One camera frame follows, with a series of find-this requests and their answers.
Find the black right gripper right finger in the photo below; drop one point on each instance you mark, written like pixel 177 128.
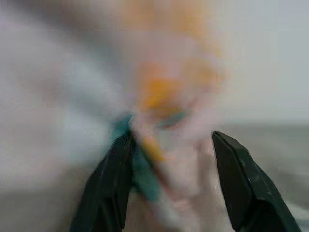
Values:
pixel 241 183

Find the pink patterned pillow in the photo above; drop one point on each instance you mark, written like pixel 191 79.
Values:
pixel 169 96

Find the cream sheeted mattress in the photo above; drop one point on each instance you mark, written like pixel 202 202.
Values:
pixel 277 149

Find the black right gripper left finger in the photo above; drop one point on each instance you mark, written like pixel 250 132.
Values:
pixel 108 183

